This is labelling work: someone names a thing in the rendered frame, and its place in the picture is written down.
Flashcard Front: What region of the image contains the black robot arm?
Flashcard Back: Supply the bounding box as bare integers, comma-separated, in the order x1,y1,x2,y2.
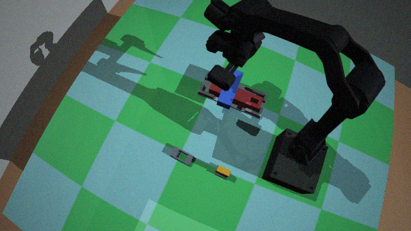
204,0,385,166

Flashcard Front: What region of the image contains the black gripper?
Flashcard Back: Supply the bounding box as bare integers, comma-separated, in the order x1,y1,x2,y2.
207,41,262,91

